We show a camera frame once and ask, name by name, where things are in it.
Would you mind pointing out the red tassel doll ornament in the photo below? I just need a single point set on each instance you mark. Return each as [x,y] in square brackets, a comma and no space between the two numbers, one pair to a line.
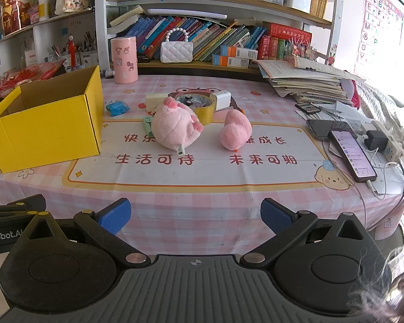
[73,52]

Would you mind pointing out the black charger adapter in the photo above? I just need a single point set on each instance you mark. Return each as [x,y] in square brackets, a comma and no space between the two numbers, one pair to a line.
[375,139]

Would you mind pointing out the small white-capped bottle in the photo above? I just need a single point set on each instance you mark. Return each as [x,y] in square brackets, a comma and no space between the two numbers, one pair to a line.
[107,73]

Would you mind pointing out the white frame wooden bookshelf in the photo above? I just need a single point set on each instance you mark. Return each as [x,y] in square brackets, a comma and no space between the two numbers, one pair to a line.
[101,33]

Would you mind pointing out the alphabet wall poster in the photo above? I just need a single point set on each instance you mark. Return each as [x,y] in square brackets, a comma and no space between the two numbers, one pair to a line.
[378,30]

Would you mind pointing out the pink oval plush toy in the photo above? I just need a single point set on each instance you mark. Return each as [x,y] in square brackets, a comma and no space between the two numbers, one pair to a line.
[235,131]

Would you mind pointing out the pink pig plush toy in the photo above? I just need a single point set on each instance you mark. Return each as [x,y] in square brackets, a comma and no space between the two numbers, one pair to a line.
[173,126]

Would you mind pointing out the stack of papers and workbooks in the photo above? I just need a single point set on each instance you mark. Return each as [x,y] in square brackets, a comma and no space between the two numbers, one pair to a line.
[306,80]

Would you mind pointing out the pale yellow small box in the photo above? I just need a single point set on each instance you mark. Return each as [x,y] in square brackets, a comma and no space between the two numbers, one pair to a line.
[155,101]

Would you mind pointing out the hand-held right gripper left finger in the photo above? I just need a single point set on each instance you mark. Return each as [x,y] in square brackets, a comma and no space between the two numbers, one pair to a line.
[111,216]

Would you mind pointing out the tan packing tape roll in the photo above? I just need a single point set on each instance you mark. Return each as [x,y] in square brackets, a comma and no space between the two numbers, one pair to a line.
[205,112]

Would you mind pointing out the white box with red label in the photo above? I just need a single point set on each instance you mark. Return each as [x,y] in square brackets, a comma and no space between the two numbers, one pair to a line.
[30,58]

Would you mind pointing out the yellow cardboard box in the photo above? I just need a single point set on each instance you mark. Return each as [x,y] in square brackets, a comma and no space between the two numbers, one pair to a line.
[43,131]

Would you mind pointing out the small acrylic figure stand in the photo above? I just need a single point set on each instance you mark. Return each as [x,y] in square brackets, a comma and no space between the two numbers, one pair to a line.
[304,51]

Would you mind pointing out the small pink box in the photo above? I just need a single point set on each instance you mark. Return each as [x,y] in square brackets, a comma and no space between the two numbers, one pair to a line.
[34,14]

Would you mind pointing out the blue plastic case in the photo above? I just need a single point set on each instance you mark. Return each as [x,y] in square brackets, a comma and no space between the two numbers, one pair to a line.
[117,108]

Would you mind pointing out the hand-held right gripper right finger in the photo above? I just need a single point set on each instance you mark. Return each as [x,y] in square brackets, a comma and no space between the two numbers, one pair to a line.
[278,216]

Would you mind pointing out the lit-screen smartphone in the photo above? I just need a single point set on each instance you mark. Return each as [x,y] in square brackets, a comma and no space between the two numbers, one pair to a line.
[353,156]

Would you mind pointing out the dark-screen smartphone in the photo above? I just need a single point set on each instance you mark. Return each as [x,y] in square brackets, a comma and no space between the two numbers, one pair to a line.
[319,128]

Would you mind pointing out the white box with orange end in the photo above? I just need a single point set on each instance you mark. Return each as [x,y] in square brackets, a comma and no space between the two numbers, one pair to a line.
[232,61]
[242,52]

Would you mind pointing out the grey knit blanket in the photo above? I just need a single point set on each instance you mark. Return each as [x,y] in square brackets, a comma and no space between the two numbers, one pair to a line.
[383,104]

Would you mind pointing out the red fortune god decoration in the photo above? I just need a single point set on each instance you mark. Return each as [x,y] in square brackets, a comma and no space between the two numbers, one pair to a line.
[15,13]

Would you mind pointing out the red plastic sheets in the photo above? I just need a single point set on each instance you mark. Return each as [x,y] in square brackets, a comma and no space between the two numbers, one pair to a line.
[30,75]

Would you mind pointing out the white wall shelf unit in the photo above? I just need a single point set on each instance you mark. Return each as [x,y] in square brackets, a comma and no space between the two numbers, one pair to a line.
[42,33]

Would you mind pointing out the white power strip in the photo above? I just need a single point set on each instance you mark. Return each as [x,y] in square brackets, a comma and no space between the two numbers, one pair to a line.
[392,149]

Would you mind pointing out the pen cup with brushes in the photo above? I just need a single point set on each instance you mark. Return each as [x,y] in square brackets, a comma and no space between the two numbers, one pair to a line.
[87,55]

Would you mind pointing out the shelf row of blue books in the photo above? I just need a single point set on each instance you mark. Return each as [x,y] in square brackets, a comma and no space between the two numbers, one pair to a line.
[208,37]

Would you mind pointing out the white bottle with yellow label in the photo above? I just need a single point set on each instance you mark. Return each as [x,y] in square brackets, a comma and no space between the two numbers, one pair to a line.
[43,8]

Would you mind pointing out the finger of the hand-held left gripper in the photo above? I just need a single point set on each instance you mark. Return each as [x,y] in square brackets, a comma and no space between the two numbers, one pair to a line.
[23,205]

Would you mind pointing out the pink cartoon cylinder container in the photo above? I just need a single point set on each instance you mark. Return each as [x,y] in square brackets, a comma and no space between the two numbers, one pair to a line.
[124,60]

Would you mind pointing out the white charger plug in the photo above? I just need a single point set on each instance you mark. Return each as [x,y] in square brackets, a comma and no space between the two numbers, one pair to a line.
[222,100]

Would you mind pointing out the small black flat device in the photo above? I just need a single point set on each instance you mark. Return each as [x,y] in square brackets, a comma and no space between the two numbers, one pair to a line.
[307,107]

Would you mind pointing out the thick red dictionary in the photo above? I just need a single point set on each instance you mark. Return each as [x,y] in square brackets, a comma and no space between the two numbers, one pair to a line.
[289,33]

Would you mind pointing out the grey fluffy strands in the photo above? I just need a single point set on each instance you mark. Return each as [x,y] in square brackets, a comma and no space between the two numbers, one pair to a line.
[373,286]

